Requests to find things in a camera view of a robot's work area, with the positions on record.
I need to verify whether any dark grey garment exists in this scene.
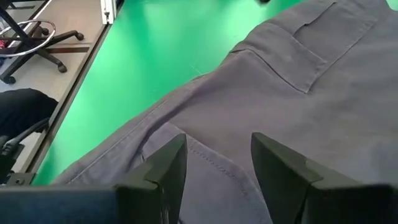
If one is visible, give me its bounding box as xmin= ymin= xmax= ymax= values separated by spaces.
xmin=51 ymin=0 xmax=398 ymax=224

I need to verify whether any green table mat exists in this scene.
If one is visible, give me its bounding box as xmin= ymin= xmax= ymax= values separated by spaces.
xmin=30 ymin=0 xmax=398 ymax=187

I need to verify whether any thick black cable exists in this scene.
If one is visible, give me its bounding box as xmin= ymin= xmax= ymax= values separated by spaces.
xmin=1 ymin=117 xmax=50 ymax=150

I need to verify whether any black office chair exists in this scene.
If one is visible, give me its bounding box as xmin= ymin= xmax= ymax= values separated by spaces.
xmin=0 ymin=0 xmax=85 ymax=85

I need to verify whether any person's leg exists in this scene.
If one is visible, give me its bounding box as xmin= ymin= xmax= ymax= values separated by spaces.
xmin=0 ymin=88 xmax=59 ymax=141

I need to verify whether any silver metal bracket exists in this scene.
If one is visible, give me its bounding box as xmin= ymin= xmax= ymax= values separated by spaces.
xmin=99 ymin=0 xmax=118 ymax=25

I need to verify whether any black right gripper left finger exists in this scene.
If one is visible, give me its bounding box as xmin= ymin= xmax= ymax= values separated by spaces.
xmin=0 ymin=133 xmax=188 ymax=224

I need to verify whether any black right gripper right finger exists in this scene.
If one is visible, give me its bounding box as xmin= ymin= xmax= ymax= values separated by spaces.
xmin=250 ymin=132 xmax=398 ymax=224

